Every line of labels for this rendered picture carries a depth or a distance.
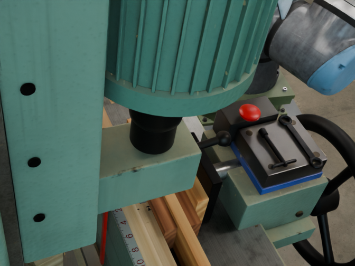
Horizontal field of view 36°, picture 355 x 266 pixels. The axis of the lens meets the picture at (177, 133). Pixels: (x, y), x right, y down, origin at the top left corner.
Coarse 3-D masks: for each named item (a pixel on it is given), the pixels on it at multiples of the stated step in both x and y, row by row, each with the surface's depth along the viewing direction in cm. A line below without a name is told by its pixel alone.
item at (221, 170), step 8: (200, 160) 70; (208, 160) 71; (232, 160) 76; (200, 168) 71; (208, 168) 70; (216, 168) 74; (224, 168) 74; (232, 168) 75; (200, 176) 71; (208, 176) 69; (216, 176) 69; (224, 176) 75; (208, 184) 69; (216, 184) 68; (208, 192) 70; (216, 192) 70; (216, 200) 72; (208, 208) 72; (208, 216) 74
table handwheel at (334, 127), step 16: (320, 128) 86; (336, 128) 84; (336, 144) 83; (352, 144) 82; (352, 160) 81; (336, 176) 87; (336, 192) 91; (320, 208) 90; (336, 208) 92; (320, 224) 93; (304, 240) 100; (304, 256) 99; (320, 256) 96
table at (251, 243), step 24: (120, 120) 86; (192, 120) 88; (216, 216) 76; (216, 240) 74; (240, 240) 74; (264, 240) 75; (288, 240) 80; (120, 264) 70; (216, 264) 71; (240, 264) 72; (264, 264) 72
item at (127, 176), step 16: (112, 128) 62; (128, 128) 62; (112, 144) 60; (128, 144) 61; (176, 144) 62; (192, 144) 62; (112, 160) 59; (128, 160) 59; (144, 160) 59; (160, 160) 60; (176, 160) 60; (192, 160) 62; (112, 176) 58; (128, 176) 59; (144, 176) 60; (160, 176) 61; (176, 176) 63; (192, 176) 64; (112, 192) 60; (128, 192) 61; (144, 192) 62; (160, 192) 64; (176, 192) 66; (112, 208) 62
